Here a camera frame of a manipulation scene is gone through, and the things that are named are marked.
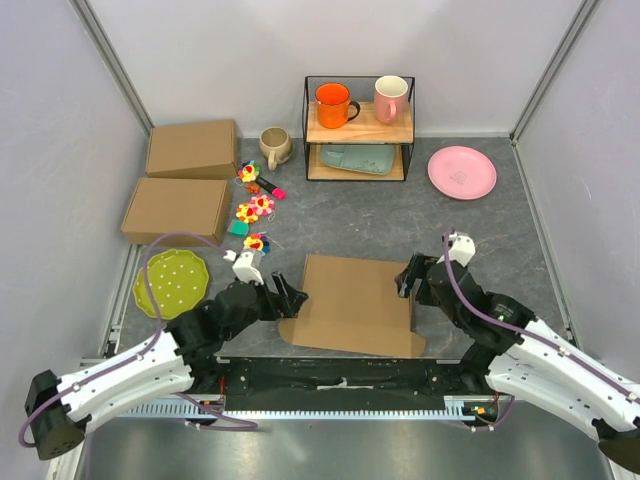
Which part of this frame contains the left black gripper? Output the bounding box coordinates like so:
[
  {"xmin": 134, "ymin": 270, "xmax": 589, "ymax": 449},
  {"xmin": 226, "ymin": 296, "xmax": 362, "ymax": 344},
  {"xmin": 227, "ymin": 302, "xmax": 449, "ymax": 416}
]
[{"xmin": 223, "ymin": 271, "xmax": 307, "ymax": 341}]

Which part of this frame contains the cardboard box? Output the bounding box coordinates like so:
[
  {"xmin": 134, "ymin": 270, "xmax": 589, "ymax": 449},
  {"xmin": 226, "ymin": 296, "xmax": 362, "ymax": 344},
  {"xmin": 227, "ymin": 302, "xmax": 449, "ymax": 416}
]
[
  {"xmin": 145, "ymin": 119, "xmax": 238, "ymax": 180},
  {"xmin": 278, "ymin": 255, "xmax": 426, "ymax": 358},
  {"xmin": 121, "ymin": 178, "xmax": 232, "ymax": 247}
]

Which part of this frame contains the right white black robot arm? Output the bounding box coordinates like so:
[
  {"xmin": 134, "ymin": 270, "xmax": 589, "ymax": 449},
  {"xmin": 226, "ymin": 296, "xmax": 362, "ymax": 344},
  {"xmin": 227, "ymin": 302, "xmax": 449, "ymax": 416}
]
[{"xmin": 395, "ymin": 254, "xmax": 639, "ymax": 473}]

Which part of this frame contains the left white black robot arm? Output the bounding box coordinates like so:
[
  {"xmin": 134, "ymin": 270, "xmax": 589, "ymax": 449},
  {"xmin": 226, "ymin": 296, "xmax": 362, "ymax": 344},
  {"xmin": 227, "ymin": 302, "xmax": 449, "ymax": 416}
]
[{"xmin": 18, "ymin": 272, "xmax": 309, "ymax": 460}]

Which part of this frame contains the green dotted plate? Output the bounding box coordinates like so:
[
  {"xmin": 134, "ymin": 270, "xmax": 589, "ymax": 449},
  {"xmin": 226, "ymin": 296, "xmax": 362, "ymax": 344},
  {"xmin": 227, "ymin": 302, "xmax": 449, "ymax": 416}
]
[{"xmin": 132, "ymin": 249, "xmax": 210, "ymax": 321}]

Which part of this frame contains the pink round plate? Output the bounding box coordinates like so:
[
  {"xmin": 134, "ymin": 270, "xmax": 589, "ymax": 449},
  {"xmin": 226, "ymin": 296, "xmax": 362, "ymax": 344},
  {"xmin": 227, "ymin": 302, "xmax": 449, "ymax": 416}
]
[{"xmin": 427, "ymin": 146, "xmax": 497, "ymax": 201}]

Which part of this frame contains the rainbow flower plush lower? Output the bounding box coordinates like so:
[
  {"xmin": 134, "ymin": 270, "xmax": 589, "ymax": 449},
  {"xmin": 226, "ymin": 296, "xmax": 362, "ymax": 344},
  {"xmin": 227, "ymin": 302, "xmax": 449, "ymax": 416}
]
[{"xmin": 243, "ymin": 233, "xmax": 271, "ymax": 255}]

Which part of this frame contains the rainbow flower plush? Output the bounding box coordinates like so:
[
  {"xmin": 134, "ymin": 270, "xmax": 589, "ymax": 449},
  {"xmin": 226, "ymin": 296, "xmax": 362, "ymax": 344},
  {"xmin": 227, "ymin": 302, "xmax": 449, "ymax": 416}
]
[
  {"xmin": 243, "ymin": 233, "xmax": 271, "ymax": 255},
  {"xmin": 237, "ymin": 160, "xmax": 260, "ymax": 183}
]

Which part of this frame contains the teal block toy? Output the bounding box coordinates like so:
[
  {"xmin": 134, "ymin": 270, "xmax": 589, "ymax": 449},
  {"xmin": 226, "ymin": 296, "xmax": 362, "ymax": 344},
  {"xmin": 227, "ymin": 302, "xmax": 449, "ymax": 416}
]
[{"xmin": 227, "ymin": 220, "xmax": 250, "ymax": 237}]

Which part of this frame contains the teal rectangular ceramic plate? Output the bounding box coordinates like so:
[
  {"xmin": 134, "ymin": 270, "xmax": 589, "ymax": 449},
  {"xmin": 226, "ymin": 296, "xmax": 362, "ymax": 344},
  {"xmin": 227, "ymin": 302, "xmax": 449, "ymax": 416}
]
[{"xmin": 320, "ymin": 144, "xmax": 395, "ymax": 175}]

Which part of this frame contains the yellow flower plush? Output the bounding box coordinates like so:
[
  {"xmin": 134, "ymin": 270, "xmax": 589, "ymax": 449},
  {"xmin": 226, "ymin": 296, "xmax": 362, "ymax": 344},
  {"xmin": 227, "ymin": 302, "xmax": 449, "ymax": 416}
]
[{"xmin": 235, "ymin": 203, "xmax": 260, "ymax": 224}]

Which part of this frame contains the pink flower plush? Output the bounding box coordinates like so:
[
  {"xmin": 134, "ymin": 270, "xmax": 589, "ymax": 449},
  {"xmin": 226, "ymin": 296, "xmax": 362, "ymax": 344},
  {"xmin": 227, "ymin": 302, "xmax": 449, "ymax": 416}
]
[{"xmin": 249, "ymin": 194, "xmax": 275, "ymax": 216}]

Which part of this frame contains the small orange flower charm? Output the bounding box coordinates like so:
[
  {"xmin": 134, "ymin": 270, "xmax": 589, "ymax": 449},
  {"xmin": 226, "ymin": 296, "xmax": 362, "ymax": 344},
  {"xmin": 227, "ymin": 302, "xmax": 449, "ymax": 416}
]
[{"xmin": 246, "ymin": 183, "xmax": 261, "ymax": 194}]

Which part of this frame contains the pink black highlighter pen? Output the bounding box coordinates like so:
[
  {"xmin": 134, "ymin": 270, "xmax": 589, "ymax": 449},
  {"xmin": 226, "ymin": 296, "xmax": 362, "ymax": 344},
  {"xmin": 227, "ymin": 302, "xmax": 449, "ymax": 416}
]
[{"xmin": 256, "ymin": 176, "xmax": 286, "ymax": 200}]

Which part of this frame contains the rainbow flower plush top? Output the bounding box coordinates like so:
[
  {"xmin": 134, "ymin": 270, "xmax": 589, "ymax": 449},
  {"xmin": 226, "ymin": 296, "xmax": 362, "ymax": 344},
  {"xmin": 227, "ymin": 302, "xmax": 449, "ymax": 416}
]
[{"xmin": 237, "ymin": 160, "xmax": 260, "ymax": 183}]

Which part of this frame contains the pink ceramic mug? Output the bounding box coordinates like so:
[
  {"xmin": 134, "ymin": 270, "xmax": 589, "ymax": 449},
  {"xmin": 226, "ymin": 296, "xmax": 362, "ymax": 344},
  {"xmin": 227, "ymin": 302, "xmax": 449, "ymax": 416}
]
[{"xmin": 374, "ymin": 75, "xmax": 409, "ymax": 124}]

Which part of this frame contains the orange enamel mug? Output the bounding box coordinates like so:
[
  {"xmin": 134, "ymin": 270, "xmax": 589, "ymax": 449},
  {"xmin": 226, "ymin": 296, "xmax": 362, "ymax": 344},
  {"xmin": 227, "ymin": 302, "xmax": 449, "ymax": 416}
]
[{"xmin": 315, "ymin": 82, "xmax": 361, "ymax": 129}]

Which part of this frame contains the beige ceramic mug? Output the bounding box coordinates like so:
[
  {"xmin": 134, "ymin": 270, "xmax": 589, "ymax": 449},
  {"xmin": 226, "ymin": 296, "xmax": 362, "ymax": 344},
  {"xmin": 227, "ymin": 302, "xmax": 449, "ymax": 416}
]
[{"xmin": 259, "ymin": 127, "xmax": 293, "ymax": 171}]

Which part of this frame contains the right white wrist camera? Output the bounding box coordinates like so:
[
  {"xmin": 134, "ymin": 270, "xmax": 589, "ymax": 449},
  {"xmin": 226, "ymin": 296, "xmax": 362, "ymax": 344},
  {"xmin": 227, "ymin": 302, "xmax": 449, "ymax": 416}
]
[{"xmin": 443, "ymin": 231, "xmax": 476, "ymax": 267}]

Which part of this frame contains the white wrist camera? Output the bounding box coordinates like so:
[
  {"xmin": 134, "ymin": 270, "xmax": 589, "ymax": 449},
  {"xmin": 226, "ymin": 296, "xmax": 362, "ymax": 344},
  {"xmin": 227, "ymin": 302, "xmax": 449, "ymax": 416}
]
[
  {"xmin": 443, "ymin": 231, "xmax": 476, "ymax": 267},
  {"xmin": 232, "ymin": 249, "xmax": 264, "ymax": 285}
]

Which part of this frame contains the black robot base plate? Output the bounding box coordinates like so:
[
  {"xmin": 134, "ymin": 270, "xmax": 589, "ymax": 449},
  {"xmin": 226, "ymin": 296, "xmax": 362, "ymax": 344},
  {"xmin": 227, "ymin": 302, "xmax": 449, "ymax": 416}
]
[{"xmin": 185, "ymin": 357, "xmax": 496, "ymax": 413}]

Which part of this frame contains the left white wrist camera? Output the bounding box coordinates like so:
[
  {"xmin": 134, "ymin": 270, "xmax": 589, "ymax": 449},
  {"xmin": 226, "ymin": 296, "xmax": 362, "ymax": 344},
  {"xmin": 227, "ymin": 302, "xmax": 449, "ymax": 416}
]
[{"xmin": 232, "ymin": 249, "xmax": 264, "ymax": 285}]

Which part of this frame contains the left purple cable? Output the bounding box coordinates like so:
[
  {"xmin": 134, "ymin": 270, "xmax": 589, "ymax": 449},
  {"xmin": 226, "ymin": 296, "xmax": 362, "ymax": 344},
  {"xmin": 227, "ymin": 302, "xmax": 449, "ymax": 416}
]
[{"xmin": 18, "ymin": 231, "xmax": 259, "ymax": 447}]

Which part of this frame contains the grey slotted cable duct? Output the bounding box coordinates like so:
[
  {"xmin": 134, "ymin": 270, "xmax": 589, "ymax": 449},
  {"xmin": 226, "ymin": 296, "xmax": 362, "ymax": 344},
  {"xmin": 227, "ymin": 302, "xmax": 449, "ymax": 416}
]
[{"xmin": 118, "ymin": 396, "xmax": 493, "ymax": 422}]

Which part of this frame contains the black wire wooden shelf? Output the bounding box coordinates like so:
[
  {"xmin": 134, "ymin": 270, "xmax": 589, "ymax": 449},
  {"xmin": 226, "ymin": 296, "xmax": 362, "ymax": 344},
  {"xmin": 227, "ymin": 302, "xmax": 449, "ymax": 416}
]
[{"xmin": 302, "ymin": 75, "xmax": 416, "ymax": 182}]

